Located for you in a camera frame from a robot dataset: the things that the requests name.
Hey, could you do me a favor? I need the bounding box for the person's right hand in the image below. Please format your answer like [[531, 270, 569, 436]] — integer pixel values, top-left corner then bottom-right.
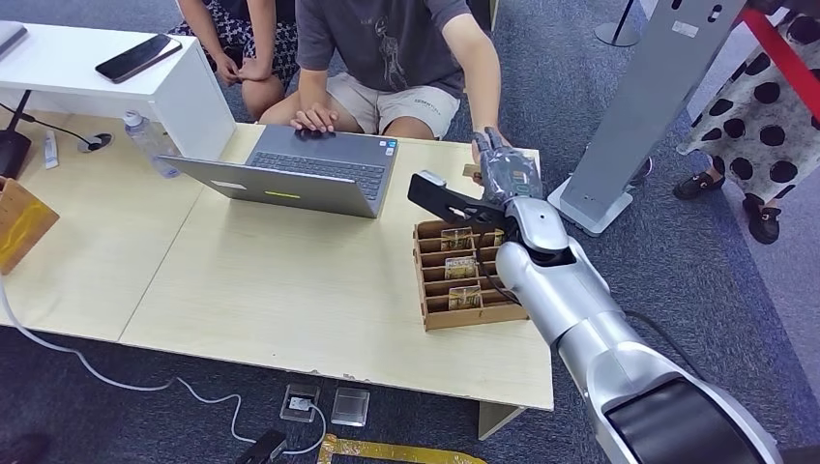
[[289, 101, 340, 134]]

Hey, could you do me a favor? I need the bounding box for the person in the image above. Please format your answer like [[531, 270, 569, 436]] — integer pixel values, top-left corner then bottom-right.
[[259, 0, 513, 169], [672, 11, 820, 246], [167, 0, 300, 122]]

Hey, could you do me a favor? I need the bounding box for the pale wooden table leg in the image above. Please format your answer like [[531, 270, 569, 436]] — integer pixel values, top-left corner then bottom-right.
[[477, 401, 528, 442]]

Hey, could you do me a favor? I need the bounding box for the person's left hand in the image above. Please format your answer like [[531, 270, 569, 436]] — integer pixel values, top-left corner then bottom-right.
[[470, 126, 513, 169]]

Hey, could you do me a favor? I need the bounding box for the grey floor socket cover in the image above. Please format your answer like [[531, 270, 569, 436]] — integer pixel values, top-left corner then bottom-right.
[[330, 387, 371, 428]]

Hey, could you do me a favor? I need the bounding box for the grey open laptop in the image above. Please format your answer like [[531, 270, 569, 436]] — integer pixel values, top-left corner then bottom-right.
[[158, 125, 399, 220]]

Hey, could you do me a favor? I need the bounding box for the black power adapter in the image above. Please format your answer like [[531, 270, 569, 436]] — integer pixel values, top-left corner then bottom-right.
[[235, 429, 288, 464]]

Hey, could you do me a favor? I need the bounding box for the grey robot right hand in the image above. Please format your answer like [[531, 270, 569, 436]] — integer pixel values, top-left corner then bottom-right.
[[472, 127, 544, 206]]

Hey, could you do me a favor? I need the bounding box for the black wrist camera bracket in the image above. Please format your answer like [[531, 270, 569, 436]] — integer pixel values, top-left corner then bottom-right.
[[407, 170, 513, 233]]

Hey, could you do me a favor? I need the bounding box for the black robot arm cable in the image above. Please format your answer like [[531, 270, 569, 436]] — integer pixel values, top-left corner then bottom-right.
[[474, 231, 521, 306]]

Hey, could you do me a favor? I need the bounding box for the clear plastic water bottle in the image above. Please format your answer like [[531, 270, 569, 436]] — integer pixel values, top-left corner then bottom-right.
[[123, 110, 182, 179]]

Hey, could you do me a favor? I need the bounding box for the grey desk cable grommet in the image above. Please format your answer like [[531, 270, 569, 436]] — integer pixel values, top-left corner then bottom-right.
[[77, 132, 115, 155]]

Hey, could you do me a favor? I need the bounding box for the brown wooden box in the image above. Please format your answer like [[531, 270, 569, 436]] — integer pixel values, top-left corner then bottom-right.
[[0, 175, 61, 276]]

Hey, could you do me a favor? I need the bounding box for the red barrier belt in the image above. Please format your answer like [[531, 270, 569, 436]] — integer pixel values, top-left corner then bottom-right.
[[740, 9, 820, 124]]

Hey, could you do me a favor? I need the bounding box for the yellow floor tape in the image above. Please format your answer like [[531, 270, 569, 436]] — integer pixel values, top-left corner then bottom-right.
[[316, 434, 488, 464]]

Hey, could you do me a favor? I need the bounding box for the floor socket with plug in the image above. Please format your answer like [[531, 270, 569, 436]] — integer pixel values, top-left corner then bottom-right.
[[279, 383, 322, 424]]

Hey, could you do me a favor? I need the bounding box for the black monitor stand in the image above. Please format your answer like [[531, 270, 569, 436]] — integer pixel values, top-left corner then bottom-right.
[[0, 89, 35, 181]]

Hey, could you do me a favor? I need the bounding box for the white power cable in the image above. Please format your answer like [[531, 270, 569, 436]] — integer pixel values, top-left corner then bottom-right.
[[0, 275, 328, 456]]

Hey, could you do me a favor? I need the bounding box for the black upper arm cable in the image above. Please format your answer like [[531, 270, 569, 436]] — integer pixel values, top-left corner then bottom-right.
[[624, 309, 707, 380]]

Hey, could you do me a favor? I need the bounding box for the flat grey device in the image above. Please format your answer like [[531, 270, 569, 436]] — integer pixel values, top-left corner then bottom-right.
[[0, 20, 30, 62]]

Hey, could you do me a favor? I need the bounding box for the black smartphone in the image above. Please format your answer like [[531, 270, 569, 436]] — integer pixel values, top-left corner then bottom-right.
[[94, 33, 184, 85]]

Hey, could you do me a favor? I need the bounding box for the white desk shelf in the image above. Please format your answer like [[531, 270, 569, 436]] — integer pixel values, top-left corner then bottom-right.
[[0, 24, 237, 161]]

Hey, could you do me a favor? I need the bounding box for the grey kiosk stand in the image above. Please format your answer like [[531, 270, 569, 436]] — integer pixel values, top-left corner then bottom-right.
[[547, 0, 748, 239]]

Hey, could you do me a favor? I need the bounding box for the thin black desk cable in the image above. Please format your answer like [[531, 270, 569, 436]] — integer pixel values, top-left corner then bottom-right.
[[0, 101, 103, 152]]

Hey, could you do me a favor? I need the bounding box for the grey stanchion base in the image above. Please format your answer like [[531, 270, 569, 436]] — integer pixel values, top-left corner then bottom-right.
[[594, 0, 643, 49]]

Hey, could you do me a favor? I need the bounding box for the wooden slotted card holder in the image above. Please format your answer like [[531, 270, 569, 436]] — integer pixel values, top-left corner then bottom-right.
[[411, 219, 531, 333]]

